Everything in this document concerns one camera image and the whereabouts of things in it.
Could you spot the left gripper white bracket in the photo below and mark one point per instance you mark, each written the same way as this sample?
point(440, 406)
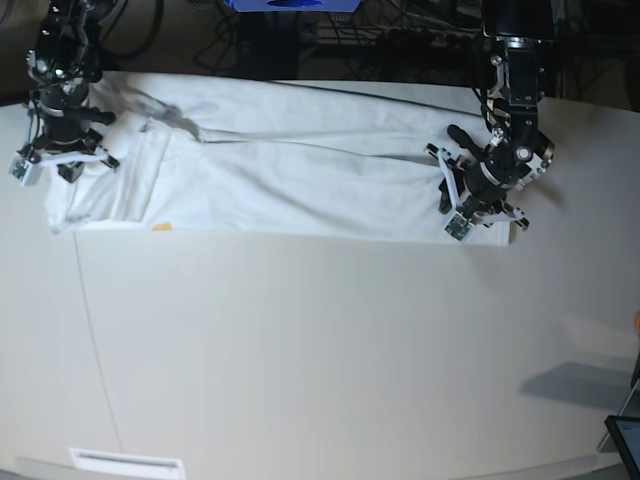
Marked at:
point(468, 198)

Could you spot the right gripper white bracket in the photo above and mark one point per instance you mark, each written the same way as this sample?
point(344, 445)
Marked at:
point(28, 164)

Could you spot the white printed T-shirt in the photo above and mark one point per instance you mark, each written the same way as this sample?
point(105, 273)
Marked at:
point(205, 153)

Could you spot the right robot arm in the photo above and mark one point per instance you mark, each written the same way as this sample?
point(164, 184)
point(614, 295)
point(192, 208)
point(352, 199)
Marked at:
point(64, 64)

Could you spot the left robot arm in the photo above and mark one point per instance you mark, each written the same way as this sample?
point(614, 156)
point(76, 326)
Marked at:
point(513, 35)

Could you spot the black power strip red light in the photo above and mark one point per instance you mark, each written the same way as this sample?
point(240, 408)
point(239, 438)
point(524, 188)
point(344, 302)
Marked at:
point(378, 35)

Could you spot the blue box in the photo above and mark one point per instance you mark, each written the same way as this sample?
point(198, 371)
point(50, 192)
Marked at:
point(252, 6)

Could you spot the white paper label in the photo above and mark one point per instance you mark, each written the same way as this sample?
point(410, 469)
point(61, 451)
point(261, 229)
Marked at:
point(125, 465)

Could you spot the tablet with dark frame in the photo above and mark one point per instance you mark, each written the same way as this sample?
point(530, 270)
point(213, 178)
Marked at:
point(624, 432)

